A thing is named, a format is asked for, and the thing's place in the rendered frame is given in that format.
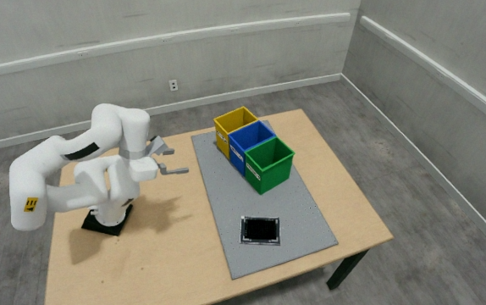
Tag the green bin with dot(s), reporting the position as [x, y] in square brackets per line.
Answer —
[261, 169]

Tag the blue bin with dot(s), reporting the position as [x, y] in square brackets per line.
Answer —
[245, 139]

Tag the yellow bin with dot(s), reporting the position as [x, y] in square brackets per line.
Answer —
[229, 123]

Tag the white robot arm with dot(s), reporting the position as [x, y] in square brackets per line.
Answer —
[31, 197]

